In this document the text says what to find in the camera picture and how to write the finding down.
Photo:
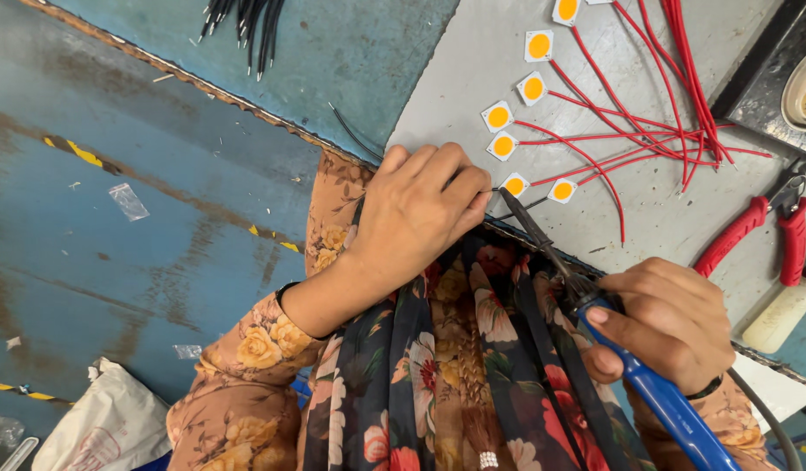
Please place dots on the person's right hand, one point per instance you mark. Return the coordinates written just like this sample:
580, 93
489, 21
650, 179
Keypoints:
684, 333

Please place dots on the clear plastic scrap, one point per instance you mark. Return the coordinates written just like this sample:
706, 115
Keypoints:
187, 351

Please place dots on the black metal stand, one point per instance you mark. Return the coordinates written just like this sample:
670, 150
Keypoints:
763, 85

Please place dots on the small clear plastic bag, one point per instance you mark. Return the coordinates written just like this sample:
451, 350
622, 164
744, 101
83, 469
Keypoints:
128, 201

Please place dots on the crumpled clear plastic bag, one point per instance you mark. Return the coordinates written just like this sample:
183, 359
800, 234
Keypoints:
2, 432

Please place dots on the black left wrist band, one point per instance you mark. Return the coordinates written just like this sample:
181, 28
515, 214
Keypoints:
284, 289

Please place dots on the small white paper scrap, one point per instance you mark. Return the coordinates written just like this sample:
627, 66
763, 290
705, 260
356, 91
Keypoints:
14, 343

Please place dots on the black wrist band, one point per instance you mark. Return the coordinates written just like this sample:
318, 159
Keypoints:
704, 392
284, 289

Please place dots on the white plastic bottle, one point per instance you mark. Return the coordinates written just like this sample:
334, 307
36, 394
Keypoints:
782, 314

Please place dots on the black right wrist band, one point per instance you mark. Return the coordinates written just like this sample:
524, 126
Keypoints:
704, 392

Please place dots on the group of square LED chips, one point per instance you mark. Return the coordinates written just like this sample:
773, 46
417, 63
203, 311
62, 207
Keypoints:
539, 46

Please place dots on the dark floral scarf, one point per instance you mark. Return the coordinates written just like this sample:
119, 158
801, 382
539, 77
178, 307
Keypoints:
403, 392

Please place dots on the person's left hand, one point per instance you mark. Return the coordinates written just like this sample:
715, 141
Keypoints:
409, 216

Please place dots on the white board piece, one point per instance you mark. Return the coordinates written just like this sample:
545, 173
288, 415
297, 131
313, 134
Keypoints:
782, 392

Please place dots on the grey work sheet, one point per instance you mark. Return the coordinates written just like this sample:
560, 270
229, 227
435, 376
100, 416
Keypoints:
638, 216

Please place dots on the white plastic tube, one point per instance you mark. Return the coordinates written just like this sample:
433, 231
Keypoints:
18, 454

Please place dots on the orange floral dress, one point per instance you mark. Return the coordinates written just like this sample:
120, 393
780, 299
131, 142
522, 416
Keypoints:
337, 196

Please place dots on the cream round container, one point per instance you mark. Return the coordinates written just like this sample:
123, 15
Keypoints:
795, 91

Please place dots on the white plastic sack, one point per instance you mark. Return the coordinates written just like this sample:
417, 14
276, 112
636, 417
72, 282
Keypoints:
102, 425

